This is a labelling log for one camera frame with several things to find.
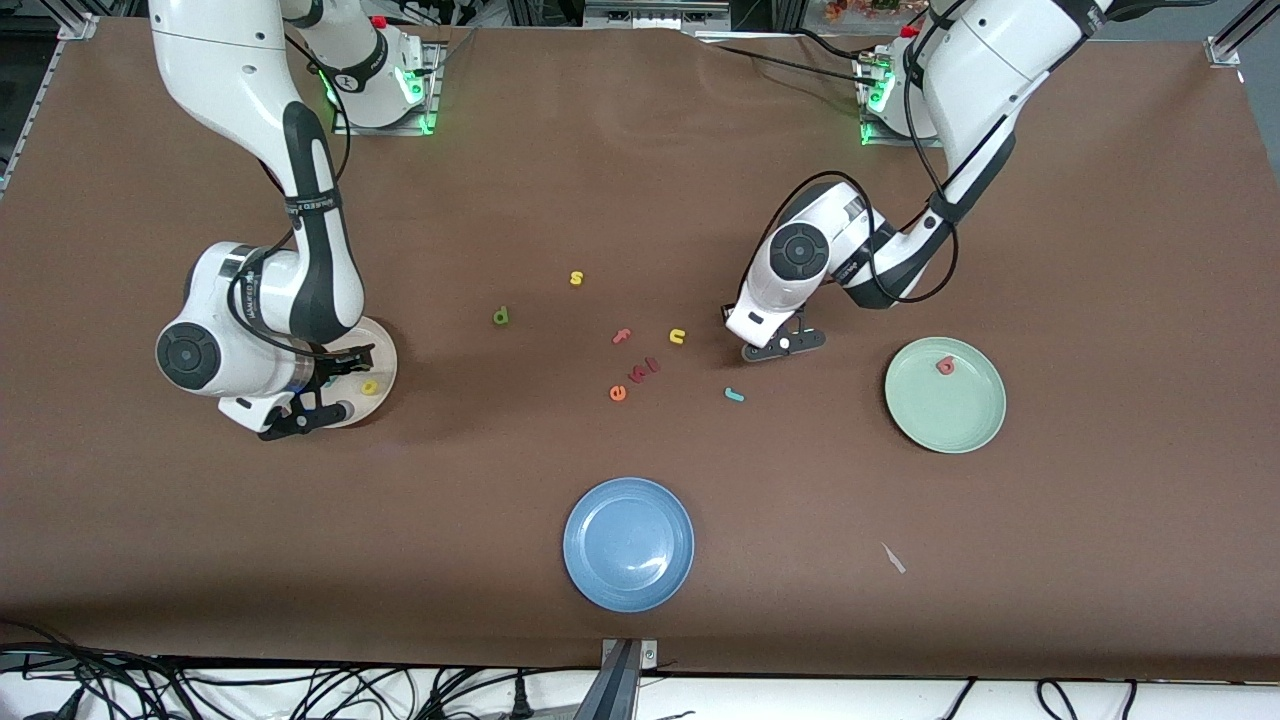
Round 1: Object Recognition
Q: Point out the beige brown plate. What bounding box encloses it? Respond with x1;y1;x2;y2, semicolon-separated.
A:
300;316;399;429

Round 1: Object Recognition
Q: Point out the brown table cover sheet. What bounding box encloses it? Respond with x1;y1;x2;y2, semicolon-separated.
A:
0;18;1280;683

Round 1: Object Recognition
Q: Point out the pale green plate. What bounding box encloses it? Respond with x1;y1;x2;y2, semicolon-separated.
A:
884;337;1007;455

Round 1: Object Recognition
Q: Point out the blue plate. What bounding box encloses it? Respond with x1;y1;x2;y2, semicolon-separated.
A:
563;477;696;613

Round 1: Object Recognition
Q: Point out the black equipment box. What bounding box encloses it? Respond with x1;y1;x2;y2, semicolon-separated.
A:
583;0;733;31

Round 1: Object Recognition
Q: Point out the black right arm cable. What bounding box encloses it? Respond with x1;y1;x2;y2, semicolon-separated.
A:
225;40;376;361

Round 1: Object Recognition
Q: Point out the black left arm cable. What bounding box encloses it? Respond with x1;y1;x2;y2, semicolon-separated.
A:
735;0;961;304

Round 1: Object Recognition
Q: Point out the black cable to arm base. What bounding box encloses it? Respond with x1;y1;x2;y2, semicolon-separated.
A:
700;38;869;89
795;28;866;59

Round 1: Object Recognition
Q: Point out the aluminium profile bracket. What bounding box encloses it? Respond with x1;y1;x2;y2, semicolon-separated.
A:
575;637;659;720

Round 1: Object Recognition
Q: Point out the aluminium edge rail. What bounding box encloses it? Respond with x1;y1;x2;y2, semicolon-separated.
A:
0;40;63;196

